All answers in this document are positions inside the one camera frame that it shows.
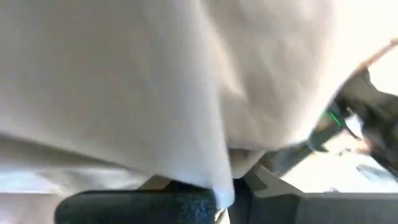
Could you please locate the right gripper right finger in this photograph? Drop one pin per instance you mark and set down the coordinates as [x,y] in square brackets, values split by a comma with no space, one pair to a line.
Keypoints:
[326,210]

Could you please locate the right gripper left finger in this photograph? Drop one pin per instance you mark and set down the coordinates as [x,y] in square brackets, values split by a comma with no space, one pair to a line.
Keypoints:
[140,207]

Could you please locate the beige garment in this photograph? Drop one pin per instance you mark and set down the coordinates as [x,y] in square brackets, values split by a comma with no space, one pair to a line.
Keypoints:
[124,77]

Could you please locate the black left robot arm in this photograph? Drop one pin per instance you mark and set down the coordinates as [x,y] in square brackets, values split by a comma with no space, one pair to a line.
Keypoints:
[373,105]

